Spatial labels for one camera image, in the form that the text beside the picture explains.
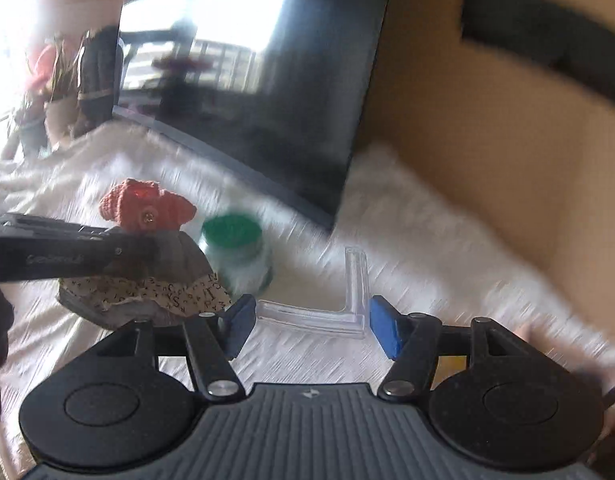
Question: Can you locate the potted plant red flower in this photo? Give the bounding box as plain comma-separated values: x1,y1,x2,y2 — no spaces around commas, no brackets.
12,45,56,158

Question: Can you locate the green lid glass jar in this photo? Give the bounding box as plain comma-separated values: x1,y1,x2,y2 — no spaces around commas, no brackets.
200,214,273,293

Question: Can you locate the potted plant white pot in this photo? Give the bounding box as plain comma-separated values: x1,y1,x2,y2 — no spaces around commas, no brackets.
38,35,83,148

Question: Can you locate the black power strip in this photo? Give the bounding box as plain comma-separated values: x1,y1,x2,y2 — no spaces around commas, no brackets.
460,0,615,106

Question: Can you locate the dark brown bag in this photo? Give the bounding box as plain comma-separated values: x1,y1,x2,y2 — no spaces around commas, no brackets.
78,25,124,131

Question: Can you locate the cloth doll orange crochet hat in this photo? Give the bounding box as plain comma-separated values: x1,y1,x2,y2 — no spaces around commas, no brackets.
55,177,233,328

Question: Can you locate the clear plastic corner guard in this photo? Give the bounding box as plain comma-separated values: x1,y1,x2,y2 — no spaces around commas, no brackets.
258,246,371,340

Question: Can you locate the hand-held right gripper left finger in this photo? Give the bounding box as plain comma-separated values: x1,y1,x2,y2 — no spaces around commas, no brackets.
106,293,259,404

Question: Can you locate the white textured blanket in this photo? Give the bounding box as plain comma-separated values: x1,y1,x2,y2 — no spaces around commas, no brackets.
0,122,615,480

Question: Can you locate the black computer monitor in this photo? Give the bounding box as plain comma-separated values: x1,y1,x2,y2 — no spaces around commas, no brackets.
112,0,395,231

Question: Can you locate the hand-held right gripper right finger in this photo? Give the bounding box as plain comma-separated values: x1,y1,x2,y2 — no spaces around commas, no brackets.
369,295,519,404

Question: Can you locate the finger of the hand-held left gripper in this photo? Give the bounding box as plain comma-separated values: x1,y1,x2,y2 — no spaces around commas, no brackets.
0,211,122,240
106,232,164,275

